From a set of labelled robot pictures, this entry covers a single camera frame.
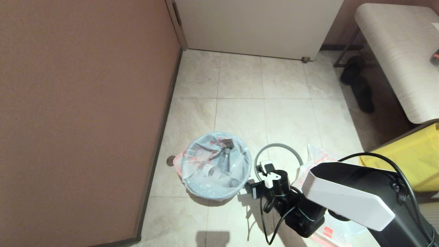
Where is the new white red-print plastic bag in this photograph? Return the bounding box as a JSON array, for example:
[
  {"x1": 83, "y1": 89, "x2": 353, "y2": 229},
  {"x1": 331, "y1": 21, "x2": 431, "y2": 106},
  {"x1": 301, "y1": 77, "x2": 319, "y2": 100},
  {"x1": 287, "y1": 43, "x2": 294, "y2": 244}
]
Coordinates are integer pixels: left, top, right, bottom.
[{"x1": 292, "y1": 144, "x2": 372, "y2": 247}]

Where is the white door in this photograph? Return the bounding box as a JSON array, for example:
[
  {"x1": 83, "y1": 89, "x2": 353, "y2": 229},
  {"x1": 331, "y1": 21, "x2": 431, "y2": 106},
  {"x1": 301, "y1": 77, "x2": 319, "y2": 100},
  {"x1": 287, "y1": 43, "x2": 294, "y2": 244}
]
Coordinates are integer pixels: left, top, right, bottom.
[{"x1": 173, "y1": 0, "x2": 343, "y2": 61}]

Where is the yellow fabric bag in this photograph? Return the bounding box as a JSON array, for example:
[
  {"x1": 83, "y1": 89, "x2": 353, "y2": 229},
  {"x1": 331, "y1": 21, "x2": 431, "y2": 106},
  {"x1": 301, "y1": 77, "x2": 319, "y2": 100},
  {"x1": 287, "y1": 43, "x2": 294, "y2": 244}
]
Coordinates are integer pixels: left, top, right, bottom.
[{"x1": 359, "y1": 123, "x2": 439, "y2": 192}]

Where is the grey round cushion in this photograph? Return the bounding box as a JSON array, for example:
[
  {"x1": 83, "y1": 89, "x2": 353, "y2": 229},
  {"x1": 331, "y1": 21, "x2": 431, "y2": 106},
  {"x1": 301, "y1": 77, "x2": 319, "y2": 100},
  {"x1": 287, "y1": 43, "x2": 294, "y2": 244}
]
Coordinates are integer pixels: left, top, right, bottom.
[{"x1": 417, "y1": 202, "x2": 439, "y2": 228}]

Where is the beige wood-grain bench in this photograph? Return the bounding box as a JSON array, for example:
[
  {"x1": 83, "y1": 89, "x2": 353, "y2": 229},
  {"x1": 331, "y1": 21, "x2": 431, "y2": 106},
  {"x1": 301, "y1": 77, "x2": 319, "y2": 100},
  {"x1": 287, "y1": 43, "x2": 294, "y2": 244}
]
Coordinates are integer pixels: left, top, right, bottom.
[{"x1": 355, "y1": 3, "x2": 439, "y2": 124}]

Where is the black slipper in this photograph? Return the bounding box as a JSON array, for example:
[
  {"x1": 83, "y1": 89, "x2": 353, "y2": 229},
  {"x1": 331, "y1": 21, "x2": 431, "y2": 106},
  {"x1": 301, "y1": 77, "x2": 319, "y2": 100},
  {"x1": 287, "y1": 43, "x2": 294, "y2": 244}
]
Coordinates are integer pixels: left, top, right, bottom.
[
  {"x1": 350, "y1": 75, "x2": 375, "y2": 113},
  {"x1": 340, "y1": 55, "x2": 366, "y2": 85}
]

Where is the grey metal bench leg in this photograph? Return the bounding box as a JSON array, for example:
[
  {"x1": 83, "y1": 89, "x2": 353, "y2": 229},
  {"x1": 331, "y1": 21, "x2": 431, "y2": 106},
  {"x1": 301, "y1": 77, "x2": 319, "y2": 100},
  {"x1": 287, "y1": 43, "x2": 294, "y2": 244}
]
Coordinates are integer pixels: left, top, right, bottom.
[{"x1": 333, "y1": 27, "x2": 360, "y2": 67}]

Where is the grey bin retaining ring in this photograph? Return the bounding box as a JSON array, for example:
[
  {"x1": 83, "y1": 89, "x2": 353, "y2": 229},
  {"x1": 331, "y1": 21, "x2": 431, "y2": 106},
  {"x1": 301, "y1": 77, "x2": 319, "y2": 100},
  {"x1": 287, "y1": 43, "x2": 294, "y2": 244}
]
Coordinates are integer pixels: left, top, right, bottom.
[{"x1": 254, "y1": 143, "x2": 304, "y2": 187}]

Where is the beige door frame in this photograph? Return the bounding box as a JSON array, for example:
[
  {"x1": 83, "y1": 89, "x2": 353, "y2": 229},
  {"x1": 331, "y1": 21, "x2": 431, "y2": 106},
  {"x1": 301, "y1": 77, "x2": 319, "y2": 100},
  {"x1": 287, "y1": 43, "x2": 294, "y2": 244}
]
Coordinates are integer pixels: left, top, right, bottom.
[{"x1": 165, "y1": 0, "x2": 188, "y2": 50}]

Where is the used white red-print trash bag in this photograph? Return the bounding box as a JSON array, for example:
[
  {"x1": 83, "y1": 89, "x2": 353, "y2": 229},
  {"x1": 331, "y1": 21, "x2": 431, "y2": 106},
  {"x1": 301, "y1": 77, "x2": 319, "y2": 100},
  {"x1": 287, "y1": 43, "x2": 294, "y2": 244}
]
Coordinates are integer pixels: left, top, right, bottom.
[{"x1": 173, "y1": 131, "x2": 252, "y2": 201}]

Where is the clear plastic bottle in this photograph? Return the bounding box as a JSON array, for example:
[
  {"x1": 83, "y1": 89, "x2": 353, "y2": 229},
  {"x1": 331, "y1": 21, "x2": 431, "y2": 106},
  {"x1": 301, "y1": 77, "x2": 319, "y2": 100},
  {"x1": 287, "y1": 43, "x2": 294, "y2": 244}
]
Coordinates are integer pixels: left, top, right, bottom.
[
  {"x1": 201, "y1": 164, "x2": 240, "y2": 188},
  {"x1": 219, "y1": 147, "x2": 232, "y2": 174}
]

